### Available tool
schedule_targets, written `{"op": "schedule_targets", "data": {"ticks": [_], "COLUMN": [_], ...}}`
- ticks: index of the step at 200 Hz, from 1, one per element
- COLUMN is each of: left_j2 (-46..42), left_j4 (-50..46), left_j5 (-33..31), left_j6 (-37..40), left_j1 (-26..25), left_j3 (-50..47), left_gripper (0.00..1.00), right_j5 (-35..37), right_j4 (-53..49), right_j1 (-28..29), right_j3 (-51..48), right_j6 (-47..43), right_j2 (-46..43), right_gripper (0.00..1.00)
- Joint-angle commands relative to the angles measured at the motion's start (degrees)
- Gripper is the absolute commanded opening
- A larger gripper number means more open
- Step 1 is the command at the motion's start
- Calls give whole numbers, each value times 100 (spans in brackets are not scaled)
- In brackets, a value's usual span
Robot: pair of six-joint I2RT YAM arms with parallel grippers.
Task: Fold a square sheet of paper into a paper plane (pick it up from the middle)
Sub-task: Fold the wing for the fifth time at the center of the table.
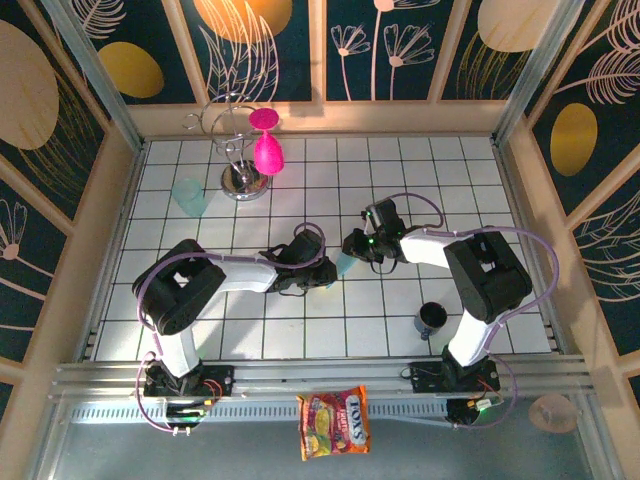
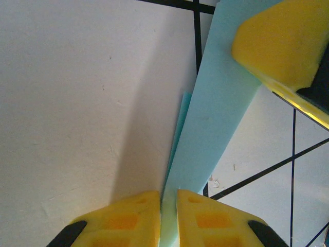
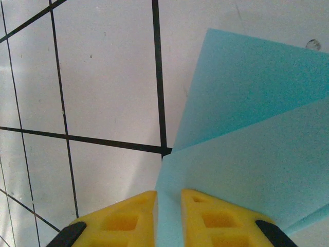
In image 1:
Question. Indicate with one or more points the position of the light blue cloth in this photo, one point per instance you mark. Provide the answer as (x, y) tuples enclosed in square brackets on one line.
[(344, 265)]

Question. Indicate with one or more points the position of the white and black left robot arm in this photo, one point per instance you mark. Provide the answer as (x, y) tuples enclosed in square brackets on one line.
[(245, 275)]

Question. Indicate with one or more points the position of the dark mug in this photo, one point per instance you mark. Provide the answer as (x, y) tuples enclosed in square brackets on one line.
[(432, 315)]

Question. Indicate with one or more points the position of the pink wine glass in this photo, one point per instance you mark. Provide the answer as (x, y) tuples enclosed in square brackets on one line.
[(270, 155)]

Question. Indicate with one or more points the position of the translucent teal plastic cup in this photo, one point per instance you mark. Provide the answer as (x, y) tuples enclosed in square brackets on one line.
[(189, 197)]

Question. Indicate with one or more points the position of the orange Fox's candy bag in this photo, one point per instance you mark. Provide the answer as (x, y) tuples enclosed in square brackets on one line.
[(332, 422)]

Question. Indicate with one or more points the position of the clear peach wine glass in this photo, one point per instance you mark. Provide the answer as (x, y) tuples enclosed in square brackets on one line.
[(552, 412)]

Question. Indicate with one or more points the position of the aluminium mounting rail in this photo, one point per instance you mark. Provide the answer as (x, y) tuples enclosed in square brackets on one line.
[(325, 372)]

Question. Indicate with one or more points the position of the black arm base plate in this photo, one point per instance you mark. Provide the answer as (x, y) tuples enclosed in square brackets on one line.
[(222, 380), (425, 377)]

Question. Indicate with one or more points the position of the aluminium frame post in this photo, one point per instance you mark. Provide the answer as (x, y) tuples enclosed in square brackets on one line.
[(535, 70), (95, 75)]

